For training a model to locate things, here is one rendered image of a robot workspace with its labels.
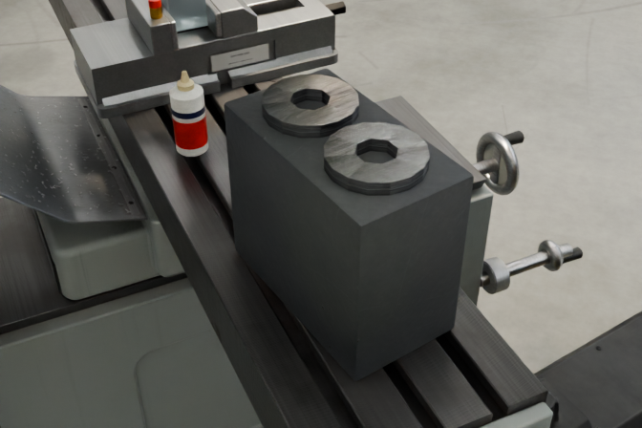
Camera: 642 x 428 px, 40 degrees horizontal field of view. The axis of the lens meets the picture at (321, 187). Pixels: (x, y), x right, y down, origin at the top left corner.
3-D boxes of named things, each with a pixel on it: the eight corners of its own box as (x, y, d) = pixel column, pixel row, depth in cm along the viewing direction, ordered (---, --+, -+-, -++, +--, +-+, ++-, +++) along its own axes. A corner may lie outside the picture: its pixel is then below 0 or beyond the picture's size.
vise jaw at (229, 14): (225, -5, 128) (224, -31, 125) (258, 32, 119) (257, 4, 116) (186, 3, 126) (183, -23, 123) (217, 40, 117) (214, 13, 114)
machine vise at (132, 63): (298, 19, 137) (296, -49, 130) (340, 62, 126) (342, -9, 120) (74, 68, 125) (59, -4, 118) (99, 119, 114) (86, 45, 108)
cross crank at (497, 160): (495, 166, 167) (502, 114, 160) (532, 201, 159) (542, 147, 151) (422, 187, 162) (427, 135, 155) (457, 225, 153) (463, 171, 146)
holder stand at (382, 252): (327, 210, 100) (327, 53, 88) (456, 329, 85) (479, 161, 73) (233, 250, 94) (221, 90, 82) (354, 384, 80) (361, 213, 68)
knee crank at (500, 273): (568, 246, 163) (573, 222, 159) (588, 267, 158) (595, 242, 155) (467, 282, 155) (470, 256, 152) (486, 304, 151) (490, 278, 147)
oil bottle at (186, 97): (203, 136, 112) (195, 59, 105) (213, 153, 109) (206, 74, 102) (171, 143, 110) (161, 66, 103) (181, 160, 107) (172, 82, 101)
